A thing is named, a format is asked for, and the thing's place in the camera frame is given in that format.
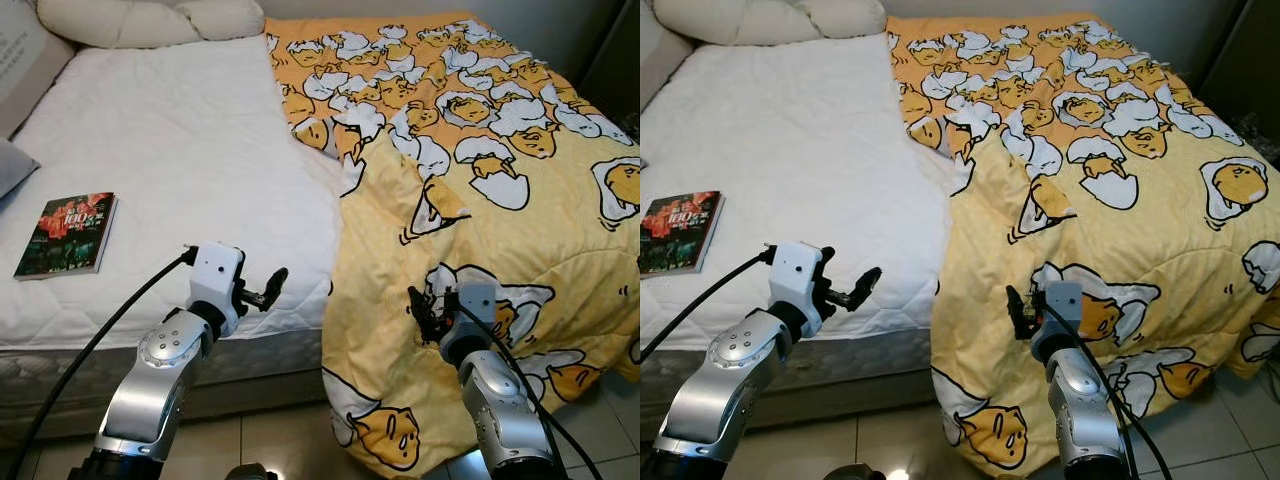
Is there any yellow cartoon egg blanket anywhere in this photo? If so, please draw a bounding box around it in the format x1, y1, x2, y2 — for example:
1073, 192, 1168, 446
885, 12, 1280, 471
265, 12, 641, 473

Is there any dark red cover book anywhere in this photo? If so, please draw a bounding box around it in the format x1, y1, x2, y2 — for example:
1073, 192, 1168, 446
640, 190, 726, 276
13, 192, 119, 281

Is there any grey pillow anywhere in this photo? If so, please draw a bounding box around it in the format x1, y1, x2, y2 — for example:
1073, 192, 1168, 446
0, 138, 41, 201

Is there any grey bed base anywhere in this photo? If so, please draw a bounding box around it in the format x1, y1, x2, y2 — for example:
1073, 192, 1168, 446
640, 370, 946, 441
0, 370, 336, 446

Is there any white quilted mattress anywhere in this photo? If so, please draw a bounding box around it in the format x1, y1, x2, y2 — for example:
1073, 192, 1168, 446
640, 35, 956, 386
0, 35, 346, 386

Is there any small cream bolster pillow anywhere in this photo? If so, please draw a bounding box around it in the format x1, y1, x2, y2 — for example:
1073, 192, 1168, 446
180, 0, 266, 41
805, 0, 886, 39

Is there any dark wardrobe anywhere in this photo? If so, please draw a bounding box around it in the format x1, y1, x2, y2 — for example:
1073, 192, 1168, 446
1195, 0, 1280, 166

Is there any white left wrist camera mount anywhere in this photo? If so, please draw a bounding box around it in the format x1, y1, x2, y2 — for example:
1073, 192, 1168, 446
187, 243, 246, 313
770, 240, 826, 306

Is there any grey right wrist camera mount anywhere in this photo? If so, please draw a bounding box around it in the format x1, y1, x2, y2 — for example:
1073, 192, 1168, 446
1030, 282, 1084, 351
440, 282, 498, 351

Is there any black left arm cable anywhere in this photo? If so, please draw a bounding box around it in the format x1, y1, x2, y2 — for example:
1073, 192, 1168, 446
640, 248, 779, 363
5, 248, 196, 476

